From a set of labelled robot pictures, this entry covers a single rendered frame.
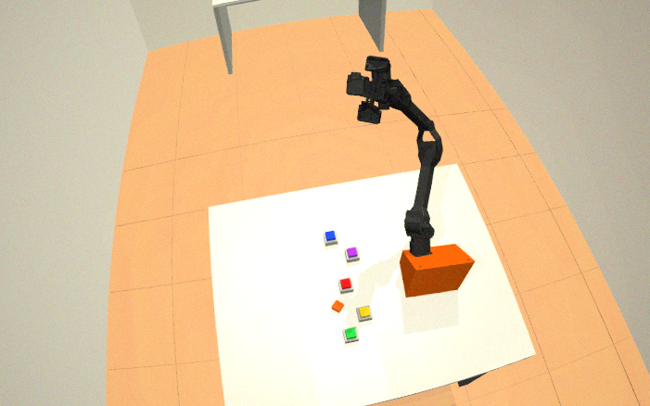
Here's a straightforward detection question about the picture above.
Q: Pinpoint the red button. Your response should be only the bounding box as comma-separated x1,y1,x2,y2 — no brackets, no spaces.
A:
338,278,354,294

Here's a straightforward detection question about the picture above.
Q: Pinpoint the purple button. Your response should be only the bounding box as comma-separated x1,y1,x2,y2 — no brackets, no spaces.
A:
345,247,361,263

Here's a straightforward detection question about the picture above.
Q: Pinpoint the blue button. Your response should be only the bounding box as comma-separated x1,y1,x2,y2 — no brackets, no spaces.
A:
323,230,338,247

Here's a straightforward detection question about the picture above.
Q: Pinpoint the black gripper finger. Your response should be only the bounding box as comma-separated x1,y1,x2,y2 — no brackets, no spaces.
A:
358,101,380,119
364,61,388,73

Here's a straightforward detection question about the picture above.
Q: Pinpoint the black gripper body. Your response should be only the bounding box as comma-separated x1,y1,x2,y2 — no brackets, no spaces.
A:
357,56,390,124

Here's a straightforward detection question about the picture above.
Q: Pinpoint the green button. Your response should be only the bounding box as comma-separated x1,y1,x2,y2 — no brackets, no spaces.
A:
342,326,360,344

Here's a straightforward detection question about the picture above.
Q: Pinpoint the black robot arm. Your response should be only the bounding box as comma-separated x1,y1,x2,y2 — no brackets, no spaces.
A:
346,63,443,257

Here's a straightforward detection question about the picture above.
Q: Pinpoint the yellow button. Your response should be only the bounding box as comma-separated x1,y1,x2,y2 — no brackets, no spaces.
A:
356,305,373,323

